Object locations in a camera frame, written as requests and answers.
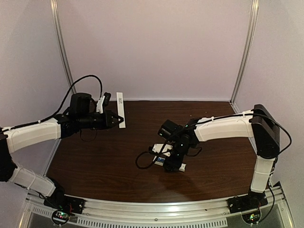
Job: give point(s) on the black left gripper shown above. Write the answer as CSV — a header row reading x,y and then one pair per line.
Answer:
x,y
108,119

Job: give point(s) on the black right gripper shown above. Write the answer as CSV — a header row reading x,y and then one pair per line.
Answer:
x,y
171,164

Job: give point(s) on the white remote control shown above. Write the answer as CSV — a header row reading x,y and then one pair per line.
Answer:
x,y
182,168

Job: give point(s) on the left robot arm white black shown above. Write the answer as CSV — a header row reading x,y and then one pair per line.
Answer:
x,y
82,113

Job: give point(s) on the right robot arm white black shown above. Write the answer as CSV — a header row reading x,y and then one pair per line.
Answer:
x,y
256,123

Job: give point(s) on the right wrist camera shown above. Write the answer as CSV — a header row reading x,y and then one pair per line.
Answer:
x,y
160,148

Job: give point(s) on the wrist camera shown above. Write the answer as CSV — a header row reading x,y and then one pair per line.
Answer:
x,y
103,102
160,148

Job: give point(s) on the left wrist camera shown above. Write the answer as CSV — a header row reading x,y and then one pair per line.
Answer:
x,y
103,102

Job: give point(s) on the front aluminium rail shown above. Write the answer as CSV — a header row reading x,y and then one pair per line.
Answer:
x,y
197,214

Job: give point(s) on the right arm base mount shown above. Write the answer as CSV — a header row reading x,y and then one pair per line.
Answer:
x,y
249,206

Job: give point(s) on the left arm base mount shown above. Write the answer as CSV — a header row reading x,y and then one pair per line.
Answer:
x,y
64,209

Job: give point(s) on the left aluminium frame post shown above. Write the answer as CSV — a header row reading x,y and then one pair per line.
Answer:
x,y
61,45

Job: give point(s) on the aluminium frame post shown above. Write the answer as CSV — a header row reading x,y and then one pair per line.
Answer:
x,y
61,45
246,51

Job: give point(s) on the right aluminium frame post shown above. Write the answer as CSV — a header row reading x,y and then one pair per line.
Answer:
x,y
246,51

